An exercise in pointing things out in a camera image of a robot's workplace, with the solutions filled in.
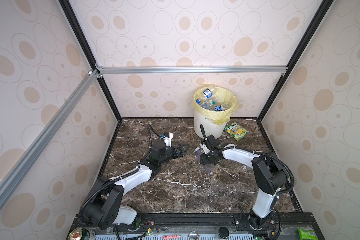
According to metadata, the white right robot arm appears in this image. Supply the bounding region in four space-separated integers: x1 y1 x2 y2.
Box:
200 135 295 220

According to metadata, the black corner frame post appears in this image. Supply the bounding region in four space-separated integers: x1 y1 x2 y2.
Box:
57 0 123 123

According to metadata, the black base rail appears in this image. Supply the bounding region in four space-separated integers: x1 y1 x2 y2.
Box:
86 212 325 240

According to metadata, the black right corner post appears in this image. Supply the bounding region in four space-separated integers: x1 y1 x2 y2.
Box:
257 0 335 121

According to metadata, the diagonal aluminium rail left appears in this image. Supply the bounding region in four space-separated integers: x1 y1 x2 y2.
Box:
0 69 99 211

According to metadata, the green Fox's candy bag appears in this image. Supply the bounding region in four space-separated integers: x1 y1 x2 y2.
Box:
224 123 249 141

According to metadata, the green packet bottom right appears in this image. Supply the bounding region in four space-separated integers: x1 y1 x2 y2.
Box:
298 228 318 240

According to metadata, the white ribbed waste bin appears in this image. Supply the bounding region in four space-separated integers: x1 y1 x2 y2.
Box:
194 110 227 139

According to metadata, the clear bottle blue cap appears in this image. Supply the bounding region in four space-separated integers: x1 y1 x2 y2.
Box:
201 87 217 100

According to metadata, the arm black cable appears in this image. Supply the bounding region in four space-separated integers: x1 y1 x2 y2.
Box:
77 123 164 226
199 124 295 196

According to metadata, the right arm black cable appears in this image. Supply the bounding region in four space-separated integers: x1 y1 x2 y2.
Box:
199 124 295 196

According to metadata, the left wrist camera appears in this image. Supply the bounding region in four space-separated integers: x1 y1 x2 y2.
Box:
162 132 173 147

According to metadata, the clear square bottle green label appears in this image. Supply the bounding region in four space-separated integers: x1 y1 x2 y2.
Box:
196 97 218 111

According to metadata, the green beer can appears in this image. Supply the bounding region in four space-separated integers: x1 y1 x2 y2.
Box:
68 228 95 240

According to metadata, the clear bottle dark label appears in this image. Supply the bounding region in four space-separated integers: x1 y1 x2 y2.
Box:
195 148 214 174

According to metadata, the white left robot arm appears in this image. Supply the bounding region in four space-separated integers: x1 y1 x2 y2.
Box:
78 140 189 230

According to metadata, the Pepsi label clear bottle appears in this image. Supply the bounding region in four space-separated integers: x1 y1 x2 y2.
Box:
215 103 230 112

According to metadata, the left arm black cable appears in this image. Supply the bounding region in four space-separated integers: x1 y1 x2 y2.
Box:
77 123 164 226

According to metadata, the horizontal aluminium rail back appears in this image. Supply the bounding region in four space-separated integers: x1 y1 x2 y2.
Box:
98 66 288 75

